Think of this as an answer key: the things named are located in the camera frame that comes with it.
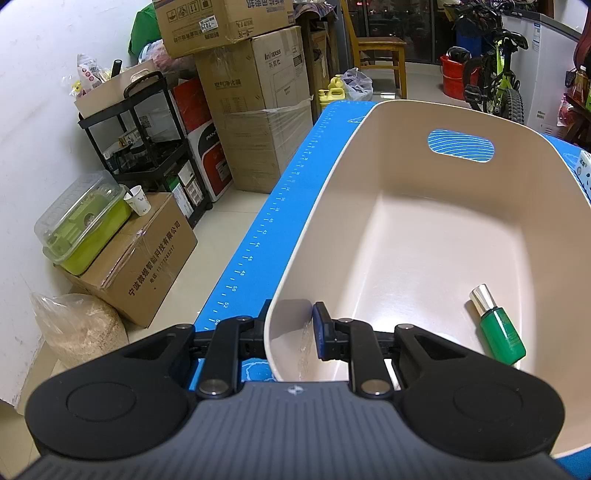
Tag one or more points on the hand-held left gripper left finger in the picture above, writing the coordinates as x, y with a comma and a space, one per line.
251, 341

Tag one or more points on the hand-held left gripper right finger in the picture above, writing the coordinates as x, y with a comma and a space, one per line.
322, 332

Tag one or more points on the beige plastic bin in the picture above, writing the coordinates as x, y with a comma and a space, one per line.
415, 230

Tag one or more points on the green bottle with silver cap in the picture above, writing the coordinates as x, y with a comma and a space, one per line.
501, 334

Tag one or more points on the blue ruled table mat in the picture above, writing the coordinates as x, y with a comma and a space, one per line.
277, 221

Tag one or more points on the large printed cardboard box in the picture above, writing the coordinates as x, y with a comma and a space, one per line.
138, 267

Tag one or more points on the clear bag of grain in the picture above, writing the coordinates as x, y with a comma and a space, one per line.
78, 330

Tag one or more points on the white paper cup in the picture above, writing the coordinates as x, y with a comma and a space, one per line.
137, 203

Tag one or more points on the white and red appliance carton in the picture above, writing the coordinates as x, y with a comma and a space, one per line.
210, 159

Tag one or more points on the plastic-wrapped cardboard box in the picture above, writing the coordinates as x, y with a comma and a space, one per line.
263, 147

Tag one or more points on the green dish rack, clear lid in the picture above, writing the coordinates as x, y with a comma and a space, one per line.
87, 230

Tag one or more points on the black utility cart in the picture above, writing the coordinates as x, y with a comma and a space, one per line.
152, 152

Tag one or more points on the tied plastic bag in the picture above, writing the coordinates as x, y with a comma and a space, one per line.
358, 85

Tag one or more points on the tall narrow cardboard box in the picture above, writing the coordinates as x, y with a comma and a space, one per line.
319, 69

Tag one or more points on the pale cardboard appliance box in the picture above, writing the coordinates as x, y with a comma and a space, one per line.
258, 69

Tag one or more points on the shallow cardboard tray box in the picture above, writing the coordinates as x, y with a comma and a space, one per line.
115, 90

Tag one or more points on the red bucket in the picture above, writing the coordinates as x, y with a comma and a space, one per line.
455, 74

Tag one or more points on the wooden chair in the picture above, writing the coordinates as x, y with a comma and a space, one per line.
378, 46

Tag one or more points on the clear bag of pink goods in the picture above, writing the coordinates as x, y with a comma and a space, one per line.
159, 53

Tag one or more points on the black bottle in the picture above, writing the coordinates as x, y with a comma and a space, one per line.
116, 67

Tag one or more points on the patterned tissue pack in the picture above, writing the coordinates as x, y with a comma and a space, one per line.
586, 173

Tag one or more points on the green and black bicycle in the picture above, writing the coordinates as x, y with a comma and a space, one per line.
501, 78

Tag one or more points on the green bag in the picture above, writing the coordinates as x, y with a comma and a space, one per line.
143, 32

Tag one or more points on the cluttered dark wooden shelf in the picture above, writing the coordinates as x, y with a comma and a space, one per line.
577, 106

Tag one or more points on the white chest freezer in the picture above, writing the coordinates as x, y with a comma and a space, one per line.
549, 74

